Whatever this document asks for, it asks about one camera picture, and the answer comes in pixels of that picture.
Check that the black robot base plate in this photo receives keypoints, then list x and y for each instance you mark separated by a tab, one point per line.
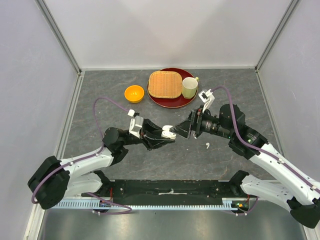
137	192

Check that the orange plastic bowl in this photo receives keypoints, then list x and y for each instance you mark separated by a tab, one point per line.
134	94

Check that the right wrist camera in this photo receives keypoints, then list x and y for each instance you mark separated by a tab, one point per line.
207	98

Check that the aluminium frame post left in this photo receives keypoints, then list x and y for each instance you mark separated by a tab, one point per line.
42	5

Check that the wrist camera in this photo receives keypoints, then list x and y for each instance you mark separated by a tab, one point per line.
207	98
136	125

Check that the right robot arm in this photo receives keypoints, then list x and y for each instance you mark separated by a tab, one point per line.
299	194

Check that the woven bamboo basket tray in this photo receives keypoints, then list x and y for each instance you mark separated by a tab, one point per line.
165	84

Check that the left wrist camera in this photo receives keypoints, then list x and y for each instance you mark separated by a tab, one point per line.
136	125

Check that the aluminium frame post right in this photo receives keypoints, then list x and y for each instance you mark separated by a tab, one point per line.
277	32

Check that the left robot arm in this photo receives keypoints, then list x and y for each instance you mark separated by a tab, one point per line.
56	179

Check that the aluminium frame post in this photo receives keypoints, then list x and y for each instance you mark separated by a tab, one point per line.
277	32
42	5

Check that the light blue cable duct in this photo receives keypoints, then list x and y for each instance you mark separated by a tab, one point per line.
95	204

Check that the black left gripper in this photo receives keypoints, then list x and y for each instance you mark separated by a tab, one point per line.
151	143

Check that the pale green mug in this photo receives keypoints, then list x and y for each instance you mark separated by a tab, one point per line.
189	87

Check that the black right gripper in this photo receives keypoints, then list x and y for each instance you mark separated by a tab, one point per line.
194	119

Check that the small white charging case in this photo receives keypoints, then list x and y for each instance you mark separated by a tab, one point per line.
166	133

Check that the red round lacquer tray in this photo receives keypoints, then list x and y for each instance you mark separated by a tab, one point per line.
174	103

